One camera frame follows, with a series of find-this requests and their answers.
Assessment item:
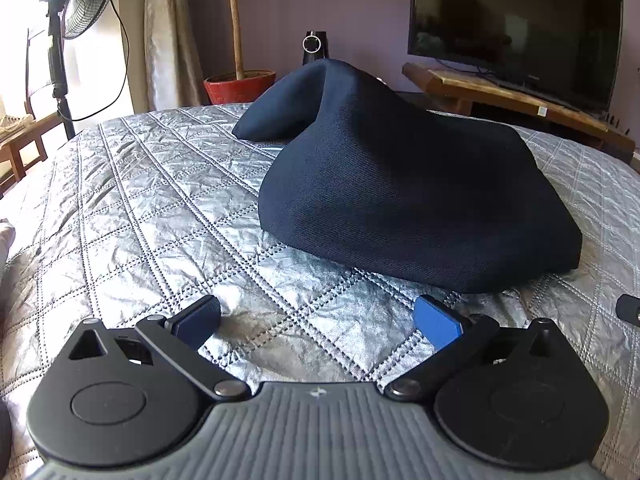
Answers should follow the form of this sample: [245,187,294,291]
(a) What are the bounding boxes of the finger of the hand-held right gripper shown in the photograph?
[616,294,640,325]

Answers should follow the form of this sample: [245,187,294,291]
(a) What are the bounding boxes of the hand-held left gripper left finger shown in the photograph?
[67,294,251,402]

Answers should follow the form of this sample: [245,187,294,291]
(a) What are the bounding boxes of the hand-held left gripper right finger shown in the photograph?
[384,294,573,403]

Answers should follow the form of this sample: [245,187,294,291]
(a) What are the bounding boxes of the navy jacket with orange lining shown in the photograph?
[232,58,583,295]

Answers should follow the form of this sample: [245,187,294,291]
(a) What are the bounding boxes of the silver quilted bed cover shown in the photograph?
[0,102,640,480]

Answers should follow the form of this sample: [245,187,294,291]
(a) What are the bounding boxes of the beige cloth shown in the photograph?
[0,220,16,266]

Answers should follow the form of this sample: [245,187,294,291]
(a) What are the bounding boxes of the red plant pot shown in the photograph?
[202,70,277,106]

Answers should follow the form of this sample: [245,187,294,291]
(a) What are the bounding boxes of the wooden television stand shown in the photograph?
[401,62,637,163]

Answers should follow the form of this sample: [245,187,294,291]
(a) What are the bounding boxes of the wooden chair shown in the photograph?
[0,27,66,186]

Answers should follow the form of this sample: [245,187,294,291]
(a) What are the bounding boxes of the beige curtain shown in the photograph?
[144,0,206,111]

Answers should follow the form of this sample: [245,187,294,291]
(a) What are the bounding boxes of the cream cloth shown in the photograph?
[0,110,33,136]

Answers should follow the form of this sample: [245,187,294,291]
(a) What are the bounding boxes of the black cylindrical device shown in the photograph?
[301,31,332,66]

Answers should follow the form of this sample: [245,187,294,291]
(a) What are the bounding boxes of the indoor tree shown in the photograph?
[172,0,291,81]

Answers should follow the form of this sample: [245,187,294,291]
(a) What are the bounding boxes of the black television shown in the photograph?
[407,0,625,113]

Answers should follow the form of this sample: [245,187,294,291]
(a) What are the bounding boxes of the black standing fan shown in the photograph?
[25,0,123,141]

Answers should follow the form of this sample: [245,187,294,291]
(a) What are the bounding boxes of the black fan cable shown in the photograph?
[70,0,130,123]

